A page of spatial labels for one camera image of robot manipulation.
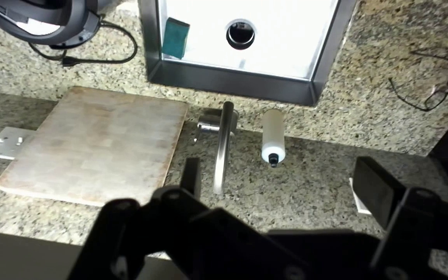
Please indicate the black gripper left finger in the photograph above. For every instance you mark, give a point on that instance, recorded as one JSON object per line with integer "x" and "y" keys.
{"x": 190, "y": 179}

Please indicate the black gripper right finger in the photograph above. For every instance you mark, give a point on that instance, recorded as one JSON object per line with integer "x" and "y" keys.
{"x": 376, "y": 188}

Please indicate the chrome kitchen faucet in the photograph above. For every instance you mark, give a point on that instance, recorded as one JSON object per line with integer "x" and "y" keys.
{"x": 222, "y": 121}

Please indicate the white soap dispenser bottle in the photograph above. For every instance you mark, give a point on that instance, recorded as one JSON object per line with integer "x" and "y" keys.
{"x": 272, "y": 144}

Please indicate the wooden cutting board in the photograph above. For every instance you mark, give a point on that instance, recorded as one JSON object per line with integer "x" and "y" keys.
{"x": 95, "y": 146}

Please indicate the eyeglasses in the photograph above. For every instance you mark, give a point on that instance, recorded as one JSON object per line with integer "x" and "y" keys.
{"x": 424, "y": 88}

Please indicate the green sponge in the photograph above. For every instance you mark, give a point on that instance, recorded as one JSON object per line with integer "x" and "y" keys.
{"x": 174, "y": 37}

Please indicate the stainless steel sink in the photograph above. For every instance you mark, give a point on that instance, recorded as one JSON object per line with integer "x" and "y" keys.
{"x": 274, "y": 49}

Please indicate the white wall outlet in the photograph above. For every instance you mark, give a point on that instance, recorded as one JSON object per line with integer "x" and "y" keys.
{"x": 12, "y": 140}

